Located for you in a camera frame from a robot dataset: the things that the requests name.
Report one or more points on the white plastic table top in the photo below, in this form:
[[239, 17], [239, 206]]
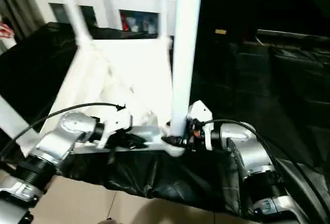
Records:
[[123, 61]]

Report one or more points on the white plastic table leg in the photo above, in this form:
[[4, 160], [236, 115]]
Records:
[[184, 54], [165, 15], [13, 123], [76, 15]]

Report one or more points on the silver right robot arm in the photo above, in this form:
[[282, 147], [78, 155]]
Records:
[[247, 152]]

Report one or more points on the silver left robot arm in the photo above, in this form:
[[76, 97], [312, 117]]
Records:
[[59, 136]]

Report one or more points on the black mat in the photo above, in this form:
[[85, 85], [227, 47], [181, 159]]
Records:
[[193, 175]]

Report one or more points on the small yellow label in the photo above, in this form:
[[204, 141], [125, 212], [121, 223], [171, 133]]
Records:
[[220, 31]]

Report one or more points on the red bottle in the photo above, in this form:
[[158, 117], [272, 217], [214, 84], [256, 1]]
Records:
[[125, 23]]

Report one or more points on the white glass-door cabinet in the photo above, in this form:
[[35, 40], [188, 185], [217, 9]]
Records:
[[123, 0]]

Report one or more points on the black metal bar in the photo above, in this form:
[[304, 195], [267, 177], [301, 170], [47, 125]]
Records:
[[291, 34]]

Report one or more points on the grey curtain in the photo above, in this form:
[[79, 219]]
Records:
[[20, 5]]

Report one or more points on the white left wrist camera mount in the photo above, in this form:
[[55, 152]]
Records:
[[118, 121]]

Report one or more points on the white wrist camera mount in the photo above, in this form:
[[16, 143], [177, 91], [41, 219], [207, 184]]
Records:
[[118, 121], [199, 110]]

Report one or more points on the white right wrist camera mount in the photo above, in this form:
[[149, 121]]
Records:
[[199, 110]]

